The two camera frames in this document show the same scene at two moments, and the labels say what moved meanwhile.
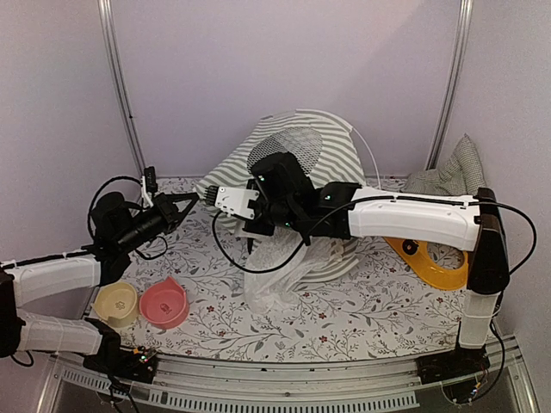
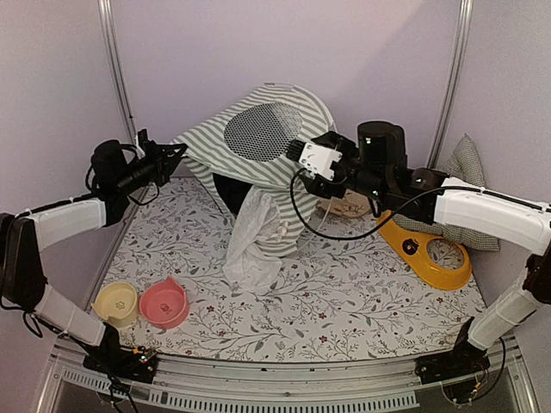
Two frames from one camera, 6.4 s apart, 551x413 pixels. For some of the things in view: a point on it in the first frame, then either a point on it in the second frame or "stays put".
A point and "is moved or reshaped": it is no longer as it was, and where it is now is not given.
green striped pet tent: [278, 268] is moved or reshaped
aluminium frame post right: [453, 86] stays put
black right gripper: [259, 228] to [325, 188]
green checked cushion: [461, 175] stays put
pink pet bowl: [164, 304] stays put
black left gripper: [169, 212] to [165, 164]
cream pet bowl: [116, 304] stays put
